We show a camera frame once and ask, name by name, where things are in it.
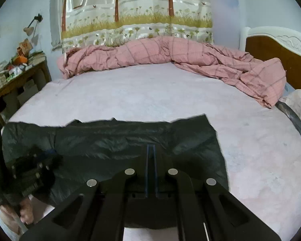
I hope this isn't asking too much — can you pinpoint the wall mounted desk lamp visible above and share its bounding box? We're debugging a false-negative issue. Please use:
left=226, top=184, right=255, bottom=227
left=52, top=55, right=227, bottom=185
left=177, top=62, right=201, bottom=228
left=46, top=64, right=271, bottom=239
left=23, top=14, right=43, bottom=37

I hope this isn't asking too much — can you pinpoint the tree patterned window curtain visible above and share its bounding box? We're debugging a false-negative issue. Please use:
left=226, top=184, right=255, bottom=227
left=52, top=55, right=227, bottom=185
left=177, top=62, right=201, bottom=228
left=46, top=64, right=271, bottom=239
left=50, top=0, right=214, bottom=51

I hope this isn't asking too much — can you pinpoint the pink plaid quilt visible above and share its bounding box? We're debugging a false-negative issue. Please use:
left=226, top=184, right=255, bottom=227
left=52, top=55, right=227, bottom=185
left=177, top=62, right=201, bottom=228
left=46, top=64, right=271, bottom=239
left=57, top=36, right=287, bottom=108

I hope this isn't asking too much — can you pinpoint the dark grey cloth strip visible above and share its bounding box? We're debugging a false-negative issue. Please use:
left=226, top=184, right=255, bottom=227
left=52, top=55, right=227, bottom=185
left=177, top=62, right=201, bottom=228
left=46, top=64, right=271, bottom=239
left=276, top=101, right=301, bottom=136

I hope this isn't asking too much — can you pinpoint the brown wooden side table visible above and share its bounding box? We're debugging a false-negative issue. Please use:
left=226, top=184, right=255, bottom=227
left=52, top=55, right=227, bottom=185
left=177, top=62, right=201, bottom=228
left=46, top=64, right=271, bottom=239
left=0, top=52, right=51, bottom=127

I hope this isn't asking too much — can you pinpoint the pale pink bed sheet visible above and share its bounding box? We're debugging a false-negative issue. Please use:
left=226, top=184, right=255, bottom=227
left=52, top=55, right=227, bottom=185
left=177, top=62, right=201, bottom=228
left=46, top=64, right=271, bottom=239
left=11, top=63, right=301, bottom=240

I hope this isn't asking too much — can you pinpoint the clutter pile on table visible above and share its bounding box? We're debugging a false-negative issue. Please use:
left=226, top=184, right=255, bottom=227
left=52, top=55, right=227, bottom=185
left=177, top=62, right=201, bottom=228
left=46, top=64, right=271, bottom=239
left=0, top=39, right=46, bottom=88

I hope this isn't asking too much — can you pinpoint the person's left hand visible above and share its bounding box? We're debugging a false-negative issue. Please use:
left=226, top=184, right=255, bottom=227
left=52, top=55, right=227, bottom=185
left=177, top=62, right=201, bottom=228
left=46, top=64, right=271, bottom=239
left=0, top=197, right=34, bottom=234

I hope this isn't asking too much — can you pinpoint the white and wood headboard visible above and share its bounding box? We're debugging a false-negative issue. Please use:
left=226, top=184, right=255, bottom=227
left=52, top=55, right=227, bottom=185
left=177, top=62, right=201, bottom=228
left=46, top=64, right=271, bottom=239
left=240, top=26, right=301, bottom=89

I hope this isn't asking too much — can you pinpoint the large black jacket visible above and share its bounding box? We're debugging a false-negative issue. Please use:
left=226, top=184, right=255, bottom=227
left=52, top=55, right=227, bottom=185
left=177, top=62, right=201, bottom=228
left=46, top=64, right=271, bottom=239
left=2, top=115, right=228, bottom=206

